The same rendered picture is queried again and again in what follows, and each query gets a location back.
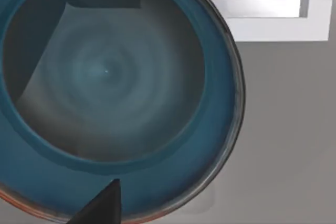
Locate blue ceramic plate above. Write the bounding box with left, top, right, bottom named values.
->
left=0, top=0, right=246, bottom=224

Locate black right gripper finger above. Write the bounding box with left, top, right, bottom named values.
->
left=65, top=178, right=122, bottom=224

